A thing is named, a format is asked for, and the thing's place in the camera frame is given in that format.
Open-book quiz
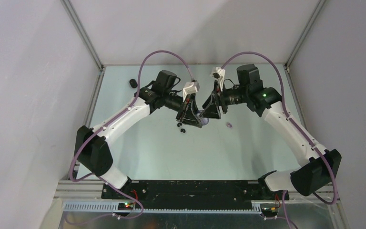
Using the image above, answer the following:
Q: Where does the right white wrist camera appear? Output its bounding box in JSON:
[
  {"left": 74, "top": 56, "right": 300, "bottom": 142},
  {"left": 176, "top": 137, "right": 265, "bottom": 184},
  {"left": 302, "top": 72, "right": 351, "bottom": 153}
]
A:
[{"left": 210, "top": 67, "right": 225, "bottom": 91}]

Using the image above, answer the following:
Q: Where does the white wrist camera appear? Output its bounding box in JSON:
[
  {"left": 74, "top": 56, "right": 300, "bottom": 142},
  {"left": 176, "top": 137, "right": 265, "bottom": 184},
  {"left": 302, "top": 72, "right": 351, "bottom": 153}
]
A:
[
  {"left": 210, "top": 67, "right": 225, "bottom": 91},
  {"left": 182, "top": 81, "right": 200, "bottom": 99}
]

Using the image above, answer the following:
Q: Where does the black oval case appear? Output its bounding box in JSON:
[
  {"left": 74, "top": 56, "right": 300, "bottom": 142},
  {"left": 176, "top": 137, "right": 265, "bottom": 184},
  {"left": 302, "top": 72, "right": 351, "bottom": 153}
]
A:
[{"left": 129, "top": 79, "right": 138, "bottom": 89}]

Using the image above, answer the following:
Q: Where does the purple cable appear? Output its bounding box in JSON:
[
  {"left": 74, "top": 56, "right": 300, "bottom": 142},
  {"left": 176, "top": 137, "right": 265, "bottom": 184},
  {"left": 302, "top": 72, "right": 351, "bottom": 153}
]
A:
[
  {"left": 221, "top": 51, "right": 340, "bottom": 229},
  {"left": 63, "top": 50, "right": 194, "bottom": 222}
]

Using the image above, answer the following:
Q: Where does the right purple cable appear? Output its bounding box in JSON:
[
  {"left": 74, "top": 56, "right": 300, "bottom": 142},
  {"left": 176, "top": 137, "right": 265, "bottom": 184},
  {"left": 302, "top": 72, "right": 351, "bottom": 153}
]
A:
[{"left": 221, "top": 51, "right": 340, "bottom": 229}]

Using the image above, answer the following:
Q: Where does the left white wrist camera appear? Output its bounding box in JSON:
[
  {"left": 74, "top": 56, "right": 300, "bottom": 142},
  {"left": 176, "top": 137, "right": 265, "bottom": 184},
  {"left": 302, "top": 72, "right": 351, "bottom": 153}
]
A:
[{"left": 182, "top": 81, "right": 200, "bottom": 99}]

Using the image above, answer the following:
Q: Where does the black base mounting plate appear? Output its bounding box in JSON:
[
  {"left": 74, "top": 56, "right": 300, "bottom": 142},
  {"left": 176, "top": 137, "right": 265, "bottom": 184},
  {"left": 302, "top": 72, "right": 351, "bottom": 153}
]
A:
[{"left": 102, "top": 179, "right": 289, "bottom": 211}]

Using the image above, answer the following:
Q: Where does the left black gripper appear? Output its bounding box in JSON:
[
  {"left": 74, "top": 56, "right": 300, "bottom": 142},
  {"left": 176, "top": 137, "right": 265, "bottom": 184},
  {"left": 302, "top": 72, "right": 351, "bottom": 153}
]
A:
[{"left": 163, "top": 91, "right": 203, "bottom": 128}]

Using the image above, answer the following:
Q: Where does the aluminium frame rail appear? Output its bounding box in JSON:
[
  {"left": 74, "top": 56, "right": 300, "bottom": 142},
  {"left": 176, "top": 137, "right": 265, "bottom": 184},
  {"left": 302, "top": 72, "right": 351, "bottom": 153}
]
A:
[{"left": 53, "top": 180, "right": 342, "bottom": 212}]

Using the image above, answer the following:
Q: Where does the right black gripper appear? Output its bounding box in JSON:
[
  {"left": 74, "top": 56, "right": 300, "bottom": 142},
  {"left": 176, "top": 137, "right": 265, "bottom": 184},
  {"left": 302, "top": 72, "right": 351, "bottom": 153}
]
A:
[{"left": 200, "top": 80, "right": 249, "bottom": 119}]

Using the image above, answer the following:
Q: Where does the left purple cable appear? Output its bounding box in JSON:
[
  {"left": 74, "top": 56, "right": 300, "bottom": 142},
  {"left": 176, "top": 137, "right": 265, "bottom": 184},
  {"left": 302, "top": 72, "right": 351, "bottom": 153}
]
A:
[{"left": 63, "top": 50, "right": 194, "bottom": 222}]

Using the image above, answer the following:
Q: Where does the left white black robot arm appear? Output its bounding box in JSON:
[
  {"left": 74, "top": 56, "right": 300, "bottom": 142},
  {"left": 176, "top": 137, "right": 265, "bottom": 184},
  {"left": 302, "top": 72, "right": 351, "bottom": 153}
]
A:
[{"left": 74, "top": 70, "right": 202, "bottom": 199}]

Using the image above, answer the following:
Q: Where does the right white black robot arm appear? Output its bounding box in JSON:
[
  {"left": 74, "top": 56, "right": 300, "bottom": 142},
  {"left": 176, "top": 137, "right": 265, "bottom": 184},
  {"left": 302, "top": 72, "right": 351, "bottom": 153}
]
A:
[{"left": 200, "top": 64, "right": 342, "bottom": 199}]

